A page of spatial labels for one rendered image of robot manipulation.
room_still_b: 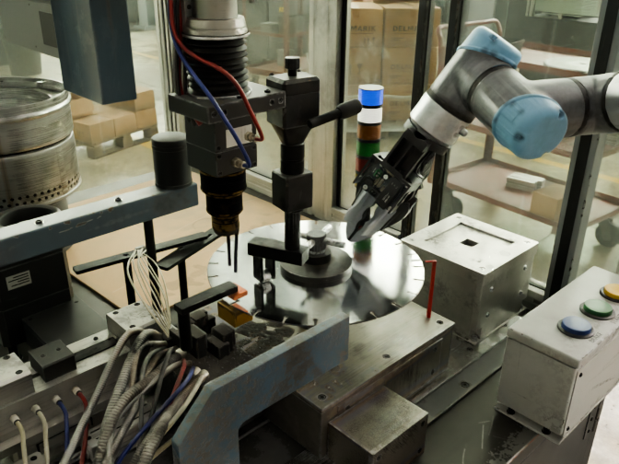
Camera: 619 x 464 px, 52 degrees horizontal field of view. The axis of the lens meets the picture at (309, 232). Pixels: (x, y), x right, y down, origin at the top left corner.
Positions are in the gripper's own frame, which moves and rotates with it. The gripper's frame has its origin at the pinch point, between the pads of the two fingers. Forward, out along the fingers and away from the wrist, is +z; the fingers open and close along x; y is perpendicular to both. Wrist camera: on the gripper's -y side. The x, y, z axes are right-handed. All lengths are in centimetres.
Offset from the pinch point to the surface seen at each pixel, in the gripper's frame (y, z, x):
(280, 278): 11.6, 8.4, -2.5
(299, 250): 14.9, 1.1, -1.8
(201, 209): -43, 42, -44
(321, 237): 7.4, 1.0, -2.2
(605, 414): -123, 41, 78
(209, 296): 25.1, 9.8, -5.4
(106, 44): 31.2, -10.1, -31.7
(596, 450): -105, 45, 79
